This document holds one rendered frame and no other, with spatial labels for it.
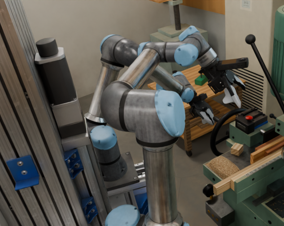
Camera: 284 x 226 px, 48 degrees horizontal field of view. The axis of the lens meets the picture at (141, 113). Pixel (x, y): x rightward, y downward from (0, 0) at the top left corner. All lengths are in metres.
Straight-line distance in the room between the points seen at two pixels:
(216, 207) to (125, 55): 0.83
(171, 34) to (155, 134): 2.72
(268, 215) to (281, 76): 0.55
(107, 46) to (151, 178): 0.75
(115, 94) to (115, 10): 3.24
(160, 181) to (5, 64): 0.51
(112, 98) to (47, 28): 3.02
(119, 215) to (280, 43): 0.78
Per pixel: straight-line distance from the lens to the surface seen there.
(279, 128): 1.40
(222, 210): 1.60
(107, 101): 0.84
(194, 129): 2.84
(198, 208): 2.42
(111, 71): 1.47
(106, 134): 1.43
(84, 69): 4.04
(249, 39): 1.17
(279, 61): 1.20
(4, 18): 0.86
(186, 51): 1.10
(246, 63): 1.23
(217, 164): 1.35
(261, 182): 1.36
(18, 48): 0.88
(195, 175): 2.66
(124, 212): 1.07
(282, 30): 1.16
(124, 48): 1.37
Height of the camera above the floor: 1.83
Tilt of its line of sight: 31 degrees down
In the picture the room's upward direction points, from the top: 10 degrees counter-clockwise
